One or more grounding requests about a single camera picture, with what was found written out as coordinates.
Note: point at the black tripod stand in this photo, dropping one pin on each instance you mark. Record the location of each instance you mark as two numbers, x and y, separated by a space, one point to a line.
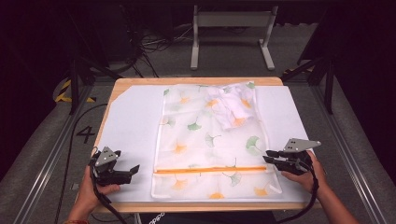
74 84
328 81

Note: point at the yellow black hazard tape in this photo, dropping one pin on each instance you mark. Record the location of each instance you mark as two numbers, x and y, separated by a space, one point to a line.
63 93

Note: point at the white table mat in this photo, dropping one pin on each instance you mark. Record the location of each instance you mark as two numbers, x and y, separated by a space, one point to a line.
134 124

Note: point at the leaf print mesh laundry bag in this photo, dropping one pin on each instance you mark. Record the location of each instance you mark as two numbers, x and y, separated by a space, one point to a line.
199 149

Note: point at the wooden table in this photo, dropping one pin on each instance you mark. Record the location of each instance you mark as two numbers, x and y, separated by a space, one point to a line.
199 81

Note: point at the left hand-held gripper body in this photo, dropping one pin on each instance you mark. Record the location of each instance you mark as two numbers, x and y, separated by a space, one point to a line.
107 157

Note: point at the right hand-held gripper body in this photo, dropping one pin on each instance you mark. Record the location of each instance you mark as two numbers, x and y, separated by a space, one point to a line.
299 144

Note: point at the person's right hand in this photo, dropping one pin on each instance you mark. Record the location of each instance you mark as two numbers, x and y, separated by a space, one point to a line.
311 180

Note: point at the person's left hand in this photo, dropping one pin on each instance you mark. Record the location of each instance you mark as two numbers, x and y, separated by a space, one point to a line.
88 194

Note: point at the white metal stand frame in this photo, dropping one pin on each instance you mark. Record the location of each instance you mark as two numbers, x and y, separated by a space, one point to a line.
233 19

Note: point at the aluminium floor rail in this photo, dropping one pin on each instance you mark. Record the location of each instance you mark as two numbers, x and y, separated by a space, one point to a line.
53 155
345 146

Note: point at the white garment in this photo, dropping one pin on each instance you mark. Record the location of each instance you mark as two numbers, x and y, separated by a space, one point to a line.
232 105

